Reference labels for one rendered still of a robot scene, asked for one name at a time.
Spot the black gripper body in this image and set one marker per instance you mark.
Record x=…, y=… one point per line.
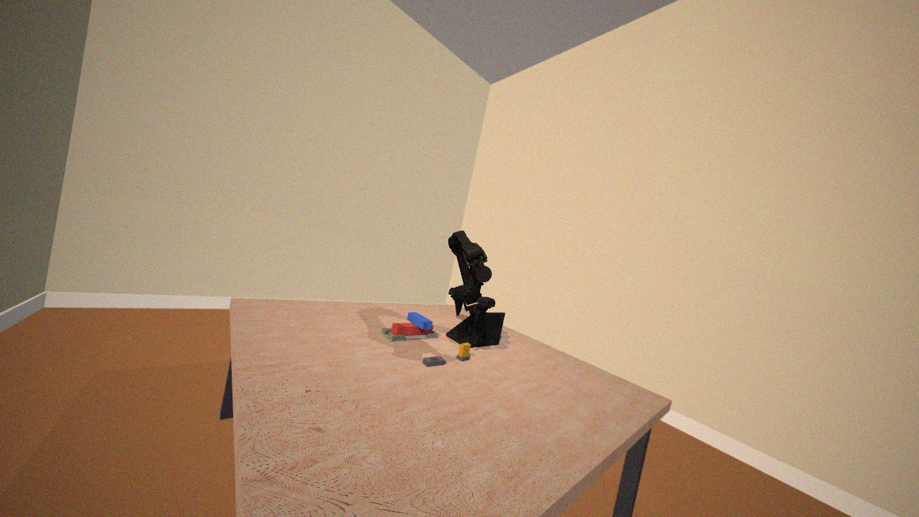
x=482, y=300

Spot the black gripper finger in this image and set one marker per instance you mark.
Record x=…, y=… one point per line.
x=458, y=304
x=480, y=312

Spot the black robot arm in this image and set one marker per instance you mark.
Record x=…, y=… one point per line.
x=469, y=255

